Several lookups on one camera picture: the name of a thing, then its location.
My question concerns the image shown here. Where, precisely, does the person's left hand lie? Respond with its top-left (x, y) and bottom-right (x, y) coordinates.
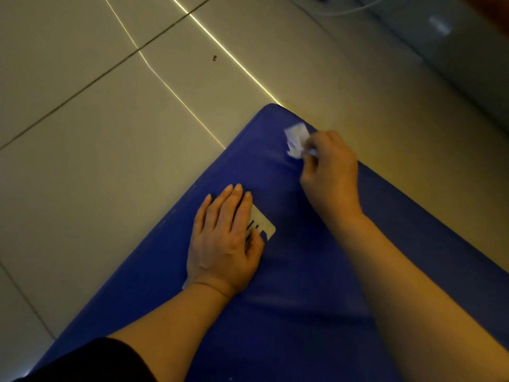
top-left (186, 184), bottom-right (265, 300)

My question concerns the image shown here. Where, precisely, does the person's right hand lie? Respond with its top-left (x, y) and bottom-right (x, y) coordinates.
top-left (299, 130), bottom-right (364, 225)

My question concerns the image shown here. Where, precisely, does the white paper label sheet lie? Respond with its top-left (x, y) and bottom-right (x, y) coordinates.
top-left (182, 203), bottom-right (277, 291)

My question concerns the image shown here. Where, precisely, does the white sticker piece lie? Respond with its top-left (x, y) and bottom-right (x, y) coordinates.
top-left (284, 123), bottom-right (319, 159)

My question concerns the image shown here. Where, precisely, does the person's left forearm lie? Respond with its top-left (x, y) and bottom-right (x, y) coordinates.
top-left (107, 283), bottom-right (231, 382)

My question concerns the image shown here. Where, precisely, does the person's right forearm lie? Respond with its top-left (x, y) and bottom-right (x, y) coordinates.
top-left (323, 212), bottom-right (509, 382)

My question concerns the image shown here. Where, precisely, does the blue mat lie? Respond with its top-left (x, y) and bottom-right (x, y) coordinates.
top-left (28, 103), bottom-right (509, 382)

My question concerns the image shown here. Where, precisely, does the grey cabinet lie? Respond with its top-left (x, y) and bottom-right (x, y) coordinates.
top-left (354, 0), bottom-right (509, 133)

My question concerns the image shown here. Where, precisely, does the black sleeve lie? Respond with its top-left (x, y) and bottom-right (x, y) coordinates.
top-left (12, 337), bottom-right (158, 382)

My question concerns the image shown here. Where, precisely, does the white cable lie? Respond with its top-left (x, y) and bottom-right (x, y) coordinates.
top-left (306, 0), bottom-right (392, 17)

